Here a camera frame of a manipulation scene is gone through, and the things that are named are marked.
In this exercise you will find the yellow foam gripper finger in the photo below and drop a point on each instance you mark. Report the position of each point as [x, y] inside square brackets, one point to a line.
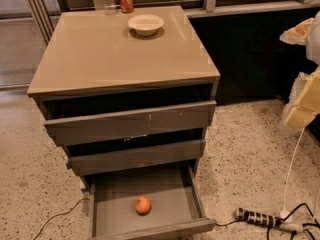
[304, 101]
[297, 35]

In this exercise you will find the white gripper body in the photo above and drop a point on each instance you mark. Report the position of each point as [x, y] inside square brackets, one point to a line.
[314, 40]

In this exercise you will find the orange fruit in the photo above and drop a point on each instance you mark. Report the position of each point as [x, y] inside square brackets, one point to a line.
[142, 205]

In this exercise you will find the grey middle drawer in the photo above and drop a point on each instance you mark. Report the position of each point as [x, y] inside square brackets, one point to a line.
[137, 158]

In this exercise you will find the grey top drawer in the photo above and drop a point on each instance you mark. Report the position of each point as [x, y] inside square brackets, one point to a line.
[126, 124]

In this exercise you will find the grey open bottom drawer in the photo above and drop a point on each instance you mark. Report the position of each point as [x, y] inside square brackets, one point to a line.
[152, 203]

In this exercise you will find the grey drawer cabinet beige top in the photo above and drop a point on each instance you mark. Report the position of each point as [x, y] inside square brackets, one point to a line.
[96, 64]

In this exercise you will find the black white power strip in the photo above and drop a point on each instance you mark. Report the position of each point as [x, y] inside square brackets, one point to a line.
[256, 218]

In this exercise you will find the white paper bowl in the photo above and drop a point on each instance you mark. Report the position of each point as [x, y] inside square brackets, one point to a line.
[145, 24]

